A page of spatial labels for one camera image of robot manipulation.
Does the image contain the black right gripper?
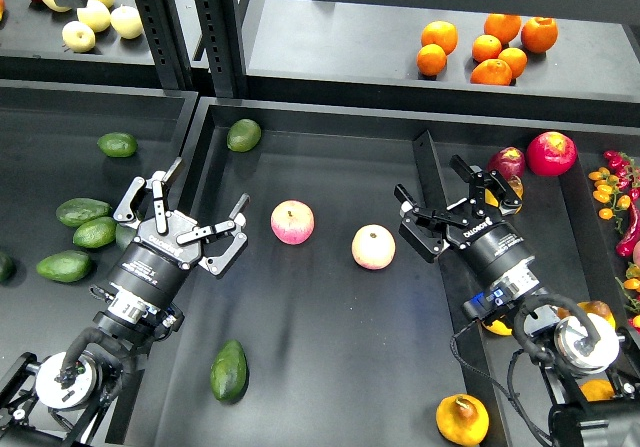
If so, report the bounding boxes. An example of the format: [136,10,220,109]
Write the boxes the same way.
[394,155,539,295]

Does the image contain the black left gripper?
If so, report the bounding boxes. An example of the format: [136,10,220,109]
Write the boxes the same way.
[107,157,250,313]

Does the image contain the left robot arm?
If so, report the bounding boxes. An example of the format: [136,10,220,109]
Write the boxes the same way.
[1,159,250,446]

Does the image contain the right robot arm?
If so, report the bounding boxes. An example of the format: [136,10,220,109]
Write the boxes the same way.
[394,156,639,446]

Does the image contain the dark avocado beside cluster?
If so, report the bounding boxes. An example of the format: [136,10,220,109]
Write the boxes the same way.
[115,223,136,251]

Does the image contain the green avocado at tray corner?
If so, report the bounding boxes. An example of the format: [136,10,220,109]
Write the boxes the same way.
[227,119,262,153]

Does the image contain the green avocado lower cluster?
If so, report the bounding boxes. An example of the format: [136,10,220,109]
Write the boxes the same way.
[36,250,93,283]

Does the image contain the dark avocado at left edge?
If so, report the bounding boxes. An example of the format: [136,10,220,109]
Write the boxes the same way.
[0,251,15,282]

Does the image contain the pale yellow pear right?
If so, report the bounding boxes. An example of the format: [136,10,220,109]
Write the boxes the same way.
[111,5,143,40]

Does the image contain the pale yellow pear front left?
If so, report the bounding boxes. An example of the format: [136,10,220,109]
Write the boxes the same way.
[61,21,96,53]

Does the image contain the pale yellow pear middle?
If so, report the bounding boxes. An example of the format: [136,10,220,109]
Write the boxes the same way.
[76,0,111,33]

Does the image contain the dark red apple right tray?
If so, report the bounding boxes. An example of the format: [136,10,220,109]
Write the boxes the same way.
[487,147,526,180]

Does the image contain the pale pink apple right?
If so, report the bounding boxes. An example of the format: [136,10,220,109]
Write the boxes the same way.
[351,224,396,270]

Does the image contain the pink apple left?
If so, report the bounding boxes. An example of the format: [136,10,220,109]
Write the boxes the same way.
[270,200,315,245]

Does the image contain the orange bottom front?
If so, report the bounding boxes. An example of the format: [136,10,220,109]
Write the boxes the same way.
[470,58,512,86]

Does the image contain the orange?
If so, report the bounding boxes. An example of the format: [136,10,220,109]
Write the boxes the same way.
[484,13,522,45]
[520,17,559,54]
[421,20,458,55]
[470,58,512,86]
[416,44,447,76]

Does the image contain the black left tray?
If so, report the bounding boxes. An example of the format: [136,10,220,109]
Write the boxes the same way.
[0,78,200,447]

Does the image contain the black tray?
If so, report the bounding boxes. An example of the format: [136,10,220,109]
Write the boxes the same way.
[0,78,200,447]
[103,98,499,446]

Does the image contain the orange lower left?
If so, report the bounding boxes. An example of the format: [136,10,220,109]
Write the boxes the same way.
[416,44,447,76]

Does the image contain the orange cherry tomato bunch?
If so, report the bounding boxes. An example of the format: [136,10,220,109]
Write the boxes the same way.
[588,167,631,220]

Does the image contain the orange right small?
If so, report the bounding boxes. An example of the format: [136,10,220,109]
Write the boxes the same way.
[498,47,528,79]

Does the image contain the orange small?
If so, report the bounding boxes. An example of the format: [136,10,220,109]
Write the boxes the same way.
[498,47,528,79]
[472,34,502,63]

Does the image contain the orange centre small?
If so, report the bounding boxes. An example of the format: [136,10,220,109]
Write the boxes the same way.
[472,34,502,63]

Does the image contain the red cherry tomato bunch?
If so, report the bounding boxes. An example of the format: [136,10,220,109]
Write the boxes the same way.
[603,150,639,202]

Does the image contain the red chili pepper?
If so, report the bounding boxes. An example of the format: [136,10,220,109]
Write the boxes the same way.
[615,203,639,258]

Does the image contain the orange top left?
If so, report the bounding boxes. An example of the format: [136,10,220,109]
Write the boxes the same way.
[421,20,458,55]

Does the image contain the black tray divider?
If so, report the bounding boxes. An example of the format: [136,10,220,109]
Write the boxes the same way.
[413,131,510,446]

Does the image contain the black centre tray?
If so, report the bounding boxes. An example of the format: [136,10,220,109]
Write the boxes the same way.
[103,98,499,446]

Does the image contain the orange top centre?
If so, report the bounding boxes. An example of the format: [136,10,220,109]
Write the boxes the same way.
[484,13,522,45]

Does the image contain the orange top right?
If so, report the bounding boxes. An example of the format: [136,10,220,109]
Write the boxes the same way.
[520,17,559,54]

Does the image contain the orange tomatoes at right edge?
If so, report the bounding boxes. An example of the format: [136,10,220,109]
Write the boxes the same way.
[615,262,640,331]

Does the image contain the black shelf upright posts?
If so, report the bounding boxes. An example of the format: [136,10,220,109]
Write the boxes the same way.
[134,0,249,98]

